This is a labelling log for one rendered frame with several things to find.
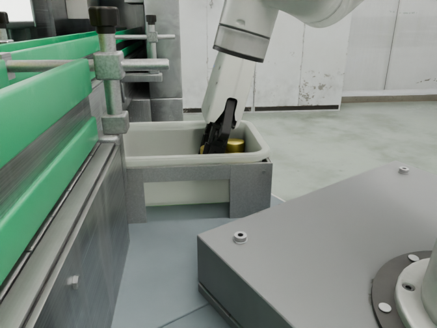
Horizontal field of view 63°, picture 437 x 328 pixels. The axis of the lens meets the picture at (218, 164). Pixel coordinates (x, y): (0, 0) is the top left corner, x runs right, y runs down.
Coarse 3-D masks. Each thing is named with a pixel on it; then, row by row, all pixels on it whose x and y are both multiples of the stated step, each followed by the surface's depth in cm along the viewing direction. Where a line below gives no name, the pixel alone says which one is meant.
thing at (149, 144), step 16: (144, 128) 59; (160, 128) 59; (176, 128) 59; (192, 128) 60; (240, 128) 60; (128, 144) 59; (144, 144) 60; (160, 144) 60; (176, 144) 60; (192, 144) 61; (256, 144) 51; (128, 160) 44; (144, 160) 44; (160, 160) 44; (176, 160) 44; (192, 160) 45; (208, 160) 45; (224, 160) 45; (240, 160) 45; (256, 160) 46
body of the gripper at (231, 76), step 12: (216, 48) 49; (216, 60) 52; (228, 60) 47; (240, 60) 47; (252, 60) 48; (216, 72) 49; (228, 72) 47; (240, 72) 48; (252, 72) 48; (216, 84) 48; (228, 84) 48; (240, 84) 48; (204, 96) 57; (216, 96) 48; (228, 96) 48; (240, 96) 48; (204, 108) 53; (216, 108) 49; (240, 108) 49; (240, 120) 50
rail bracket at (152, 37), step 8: (152, 16) 93; (152, 24) 94; (152, 32) 94; (152, 40) 95; (152, 48) 96; (152, 56) 97; (152, 72) 98; (128, 80) 97; (136, 80) 98; (144, 80) 98; (152, 80) 98; (160, 80) 98
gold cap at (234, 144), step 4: (228, 140) 59; (232, 140) 59; (236, 140) 59; (240, 140) 59; (228, 144) 58; (232, 144) 58; (236, 144) 57; (240, 144) 58; (244, 144) 59; (228, 148) 58; (232, 148) 58; (236, 148) 58; (240, 148) 58; (244, 148) 59; (228, 152) 58; (232, 152) 58; (236, 152) 58; (240, 152) 58; (244, 152) 59
